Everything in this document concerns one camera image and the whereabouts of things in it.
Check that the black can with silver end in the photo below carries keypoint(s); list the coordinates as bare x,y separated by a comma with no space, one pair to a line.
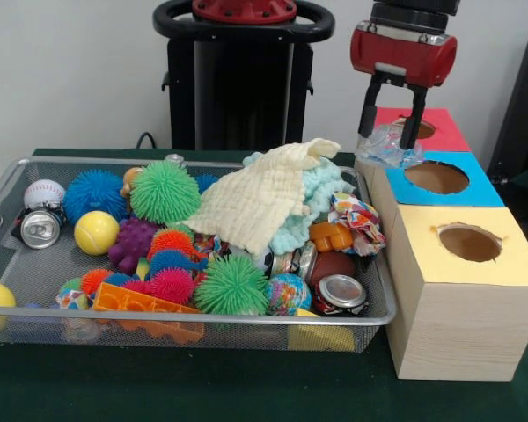
37,228

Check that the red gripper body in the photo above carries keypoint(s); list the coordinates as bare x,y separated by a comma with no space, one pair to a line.
400,57

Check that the cream cloth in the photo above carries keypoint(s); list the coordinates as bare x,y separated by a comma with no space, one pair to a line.
255,202

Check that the mint green cloth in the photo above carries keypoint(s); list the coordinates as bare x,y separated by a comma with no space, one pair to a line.
325,184

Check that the white baseball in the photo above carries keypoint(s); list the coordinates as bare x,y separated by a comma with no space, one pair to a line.
44,191

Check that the large green fuzzy ball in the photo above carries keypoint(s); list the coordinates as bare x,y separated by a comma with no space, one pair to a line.
165,191

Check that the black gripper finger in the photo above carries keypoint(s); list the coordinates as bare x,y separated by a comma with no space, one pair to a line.
414,114
368,114

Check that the black panel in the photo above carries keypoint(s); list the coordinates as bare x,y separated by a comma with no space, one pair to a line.
525,110

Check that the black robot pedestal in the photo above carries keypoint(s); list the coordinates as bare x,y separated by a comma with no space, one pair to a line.
242,96

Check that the green fuzzy ball with eyes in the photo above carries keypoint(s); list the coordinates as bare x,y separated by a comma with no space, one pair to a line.
231,285

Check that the wooden box with three holes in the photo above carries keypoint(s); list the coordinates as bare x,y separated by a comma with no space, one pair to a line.
462,325

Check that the crushed clear plastic cup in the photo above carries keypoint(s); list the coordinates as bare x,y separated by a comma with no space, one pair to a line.
385,147

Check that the shallow mesh bin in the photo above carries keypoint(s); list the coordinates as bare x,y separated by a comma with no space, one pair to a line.
374,281

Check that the crushed can with silver end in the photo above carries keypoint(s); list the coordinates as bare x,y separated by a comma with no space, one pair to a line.
342,290

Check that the blue spiky ball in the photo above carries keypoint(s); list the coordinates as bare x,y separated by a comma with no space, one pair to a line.
94,193

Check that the yellow tennis ball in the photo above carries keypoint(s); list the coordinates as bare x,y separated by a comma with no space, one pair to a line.
97,233

